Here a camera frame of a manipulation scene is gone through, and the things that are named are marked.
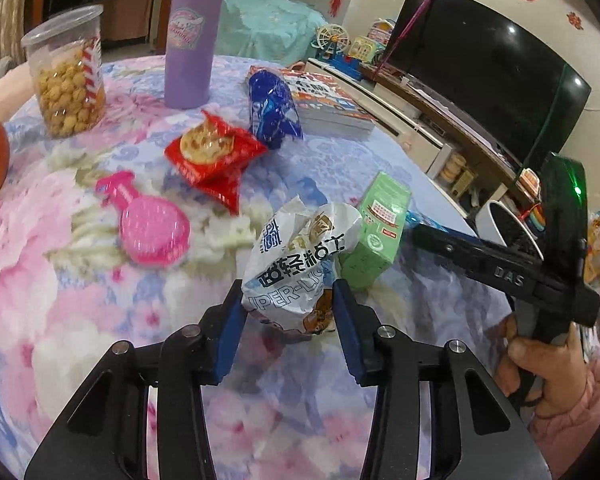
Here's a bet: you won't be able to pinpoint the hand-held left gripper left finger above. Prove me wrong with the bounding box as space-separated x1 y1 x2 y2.
24 280 248 480

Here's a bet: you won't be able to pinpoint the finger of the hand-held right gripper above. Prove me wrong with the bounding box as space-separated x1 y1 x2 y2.
445 229 513 256
411 223 548 306

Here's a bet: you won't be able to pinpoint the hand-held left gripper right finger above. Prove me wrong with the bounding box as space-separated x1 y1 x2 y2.
332 277 553 480

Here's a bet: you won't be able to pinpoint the white trash bin black liner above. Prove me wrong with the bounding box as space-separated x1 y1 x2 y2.
475 200 546 261

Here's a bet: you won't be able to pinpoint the white printed clay bag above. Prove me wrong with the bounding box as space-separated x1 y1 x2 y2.
241 195 363 343

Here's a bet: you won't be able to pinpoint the green carton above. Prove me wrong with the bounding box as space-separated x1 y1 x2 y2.
337 171 413 291

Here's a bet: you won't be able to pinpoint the pink spray bottle toy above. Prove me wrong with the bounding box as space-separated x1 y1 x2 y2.
95 171 190 266

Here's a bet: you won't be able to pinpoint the red cookie packet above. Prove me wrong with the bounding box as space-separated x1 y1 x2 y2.
164 110 270 213

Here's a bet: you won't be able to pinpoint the blue snack packet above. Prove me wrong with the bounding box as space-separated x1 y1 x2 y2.
247 70 304 150

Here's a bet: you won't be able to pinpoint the person's right forearm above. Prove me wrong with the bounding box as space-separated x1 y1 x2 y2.
527 355 600 480

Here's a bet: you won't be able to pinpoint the person's right hand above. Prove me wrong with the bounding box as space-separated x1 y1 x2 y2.
492 310 588 418

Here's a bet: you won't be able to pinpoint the rainbow stacking rings toy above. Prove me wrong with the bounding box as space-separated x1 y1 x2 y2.
527 205 548 233

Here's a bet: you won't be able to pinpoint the cream stacked containers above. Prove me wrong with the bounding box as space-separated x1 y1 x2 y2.
440 152 473 196

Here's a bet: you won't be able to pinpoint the white television cabinet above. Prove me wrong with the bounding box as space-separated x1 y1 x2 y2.
306 57 546 231

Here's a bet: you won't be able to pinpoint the floral tablecloth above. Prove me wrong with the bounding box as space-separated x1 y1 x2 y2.
0 55 511 480

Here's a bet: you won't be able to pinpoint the black television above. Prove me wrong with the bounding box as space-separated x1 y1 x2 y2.
380 0 592 176

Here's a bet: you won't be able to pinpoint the colourful book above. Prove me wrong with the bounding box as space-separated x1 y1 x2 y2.
250 64 377 141

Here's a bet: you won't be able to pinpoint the blue toy track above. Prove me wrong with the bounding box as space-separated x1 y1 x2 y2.
330 52 376 81

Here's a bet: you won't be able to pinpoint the yellow green toy house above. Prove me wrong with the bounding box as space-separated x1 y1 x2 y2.
347 35 383 63

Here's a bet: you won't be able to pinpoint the ferris wheel toy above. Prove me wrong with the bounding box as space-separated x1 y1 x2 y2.
312 24 351 61

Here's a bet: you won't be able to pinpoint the purple drink bottle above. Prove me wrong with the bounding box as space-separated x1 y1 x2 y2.
164 0 226 110

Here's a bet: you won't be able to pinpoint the clear jar of snack balls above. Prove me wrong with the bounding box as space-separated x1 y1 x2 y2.
20 4 107 139

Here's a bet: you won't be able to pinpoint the teal furniture cover cloth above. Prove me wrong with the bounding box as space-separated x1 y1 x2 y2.
220 0 326 61

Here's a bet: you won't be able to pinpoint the light sofa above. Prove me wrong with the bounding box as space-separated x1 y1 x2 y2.
0 60 36 116

